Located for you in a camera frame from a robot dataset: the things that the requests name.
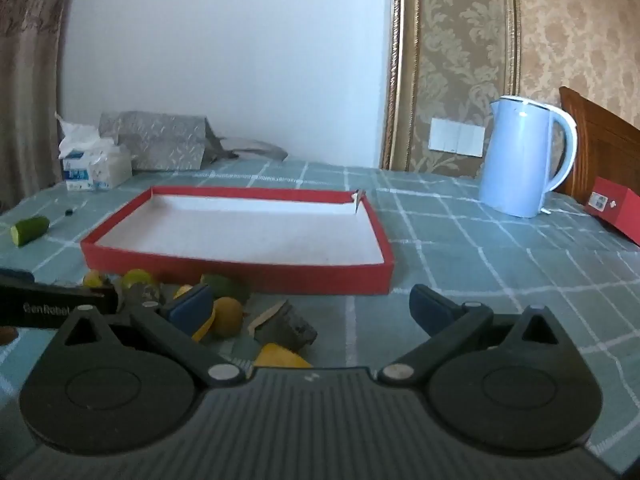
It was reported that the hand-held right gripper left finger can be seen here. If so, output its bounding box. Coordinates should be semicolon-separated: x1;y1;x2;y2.
56;282;242;389

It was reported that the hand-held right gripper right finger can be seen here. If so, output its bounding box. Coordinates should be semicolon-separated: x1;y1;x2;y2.
376;284;576;387

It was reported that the short cucumber piece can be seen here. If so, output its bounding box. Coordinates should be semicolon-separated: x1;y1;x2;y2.
200;274;249;305

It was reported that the red shallow cardboard tray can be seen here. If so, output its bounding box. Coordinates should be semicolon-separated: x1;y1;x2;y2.
81;186;396;296

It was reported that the long cucumber piece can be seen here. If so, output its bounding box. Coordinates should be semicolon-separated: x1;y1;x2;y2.
10;216;51;247

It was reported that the green checked tablecloth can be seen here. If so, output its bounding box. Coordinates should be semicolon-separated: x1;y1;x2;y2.
0;160;640;480

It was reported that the white tissue pack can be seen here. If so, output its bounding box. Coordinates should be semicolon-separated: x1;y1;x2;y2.
56;112;133;192

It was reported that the light blue electric kettle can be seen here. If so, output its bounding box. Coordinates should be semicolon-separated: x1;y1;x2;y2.
479;95;578;218

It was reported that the grey patterned gift bag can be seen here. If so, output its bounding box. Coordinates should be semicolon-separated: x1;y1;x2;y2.
99;111;288;171

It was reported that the patterned beige curtain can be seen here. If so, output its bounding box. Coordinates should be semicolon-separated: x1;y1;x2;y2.
0;0;76;211

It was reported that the small red box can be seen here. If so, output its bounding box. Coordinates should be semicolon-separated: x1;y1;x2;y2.
580;176;640;247

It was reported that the white wall switch panel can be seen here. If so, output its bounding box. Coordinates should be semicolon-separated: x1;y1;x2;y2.
429;117;486;157

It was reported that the gold wall moulding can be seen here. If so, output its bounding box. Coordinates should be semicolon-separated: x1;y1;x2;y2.
380;0;523;171

